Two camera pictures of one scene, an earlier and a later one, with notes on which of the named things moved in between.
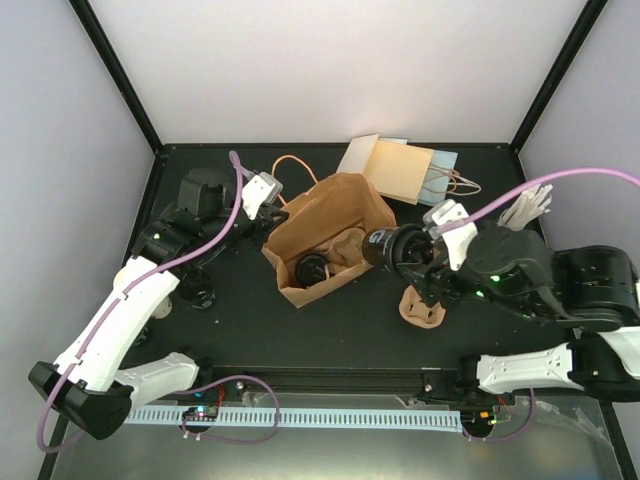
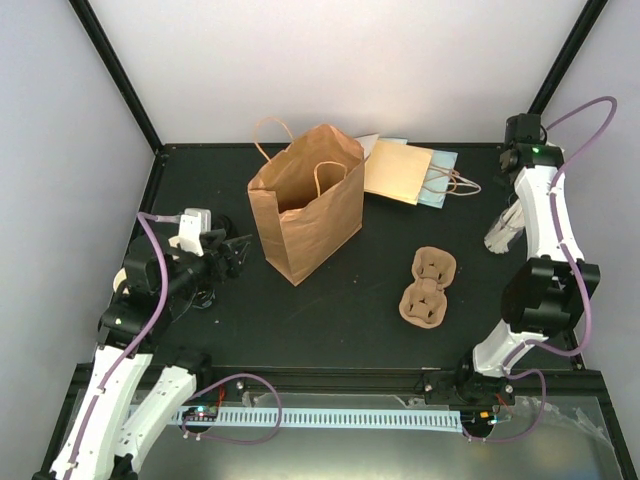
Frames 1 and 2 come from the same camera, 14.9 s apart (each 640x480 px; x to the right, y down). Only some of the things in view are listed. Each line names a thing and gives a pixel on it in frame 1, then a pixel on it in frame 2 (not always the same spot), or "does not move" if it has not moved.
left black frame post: x=119 y=71 does not move
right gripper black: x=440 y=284 → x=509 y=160
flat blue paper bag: x=437 y=177 does not move
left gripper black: x=268 y=217 → x=219 y=270
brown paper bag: x=318 y=243 → x=308 y=197
